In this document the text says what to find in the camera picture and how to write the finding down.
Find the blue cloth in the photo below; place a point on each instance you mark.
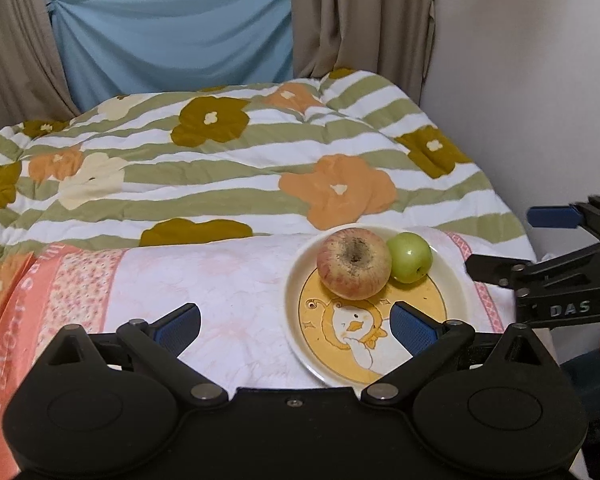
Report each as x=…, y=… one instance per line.
x=180, y=35

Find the cartoon duck plate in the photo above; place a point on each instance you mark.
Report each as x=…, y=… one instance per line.
x=445, y=285

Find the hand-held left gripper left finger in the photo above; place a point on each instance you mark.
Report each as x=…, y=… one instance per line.
x=181, y=327

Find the striped floral blanket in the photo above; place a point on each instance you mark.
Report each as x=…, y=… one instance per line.
x=230, y=170

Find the small green apple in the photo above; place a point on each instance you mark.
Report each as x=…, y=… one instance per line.
x=409, y=257

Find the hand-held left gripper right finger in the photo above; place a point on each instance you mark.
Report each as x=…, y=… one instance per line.
x=412, y=330

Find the pink printed towel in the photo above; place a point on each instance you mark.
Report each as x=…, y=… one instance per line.
x=220, y=285

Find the red apple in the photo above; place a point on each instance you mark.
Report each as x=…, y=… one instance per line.
x=352, y=262

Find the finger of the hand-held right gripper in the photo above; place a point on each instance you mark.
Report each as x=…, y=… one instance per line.
x=552, y=216
x=500, y=270

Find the dark blue clothing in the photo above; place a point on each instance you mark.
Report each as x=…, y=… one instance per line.
x=590, y=385

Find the beige curtain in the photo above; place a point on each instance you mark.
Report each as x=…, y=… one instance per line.
x=360, y=15
x=15, y=35

